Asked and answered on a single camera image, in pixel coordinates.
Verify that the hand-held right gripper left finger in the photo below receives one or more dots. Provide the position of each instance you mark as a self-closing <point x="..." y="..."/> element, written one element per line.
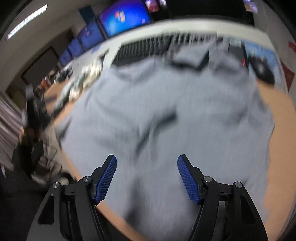
<point x="105" y="183"/>

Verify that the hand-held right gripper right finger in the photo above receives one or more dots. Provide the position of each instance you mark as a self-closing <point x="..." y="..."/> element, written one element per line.
<point x="189" y="182"/>

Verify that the grey sweatshirt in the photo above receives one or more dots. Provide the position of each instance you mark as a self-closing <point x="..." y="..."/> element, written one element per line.
<point x="161" y="104"/>

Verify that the striped grey curtain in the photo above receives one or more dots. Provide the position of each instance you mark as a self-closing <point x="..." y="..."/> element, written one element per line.
<point x="9" y="134"/>

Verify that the dark door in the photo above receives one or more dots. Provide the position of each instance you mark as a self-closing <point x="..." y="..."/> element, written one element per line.
<point x="39" y="66"/>

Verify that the white cloth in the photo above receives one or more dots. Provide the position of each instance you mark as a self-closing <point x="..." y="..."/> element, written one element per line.
<point x="90" y="71"/>

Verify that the ceiling light panel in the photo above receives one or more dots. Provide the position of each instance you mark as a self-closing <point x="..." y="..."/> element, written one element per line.
<point x="27" y="21"/>

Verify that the black computer keyboard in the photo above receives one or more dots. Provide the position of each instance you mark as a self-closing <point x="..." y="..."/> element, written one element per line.
<point x="138" y="51"/>

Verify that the monitor with blue desktop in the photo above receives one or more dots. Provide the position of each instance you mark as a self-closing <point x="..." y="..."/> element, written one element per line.
<point x="124" y="16"/>

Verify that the black computer mouse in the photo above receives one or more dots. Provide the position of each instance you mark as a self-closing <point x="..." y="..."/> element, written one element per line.
<point x="262" y="70"/>

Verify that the red triangular paper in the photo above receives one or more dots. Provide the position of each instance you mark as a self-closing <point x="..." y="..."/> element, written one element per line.
<point x="288" y="74"/>

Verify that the blue mouse pad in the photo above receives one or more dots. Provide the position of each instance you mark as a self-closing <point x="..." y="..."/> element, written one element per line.
<point x="272" y="54"/>

